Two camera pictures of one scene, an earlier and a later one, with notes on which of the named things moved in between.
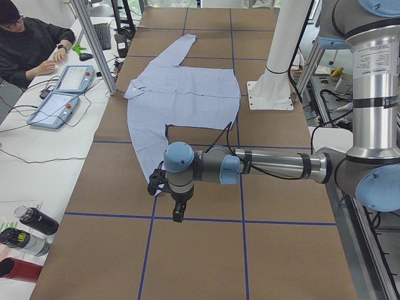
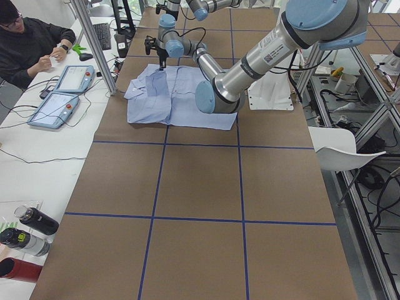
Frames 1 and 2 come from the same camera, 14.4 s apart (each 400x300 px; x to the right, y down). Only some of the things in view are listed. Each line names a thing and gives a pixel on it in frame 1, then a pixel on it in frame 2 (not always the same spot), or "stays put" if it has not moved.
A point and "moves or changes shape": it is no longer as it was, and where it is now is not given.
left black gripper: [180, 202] to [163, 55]
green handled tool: [78, 49] stays put
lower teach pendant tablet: [54, 110] stays put
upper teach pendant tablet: [75, 79] stays put
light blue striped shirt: [167, 93] moves or changes shape
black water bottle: [37, 220] stays put
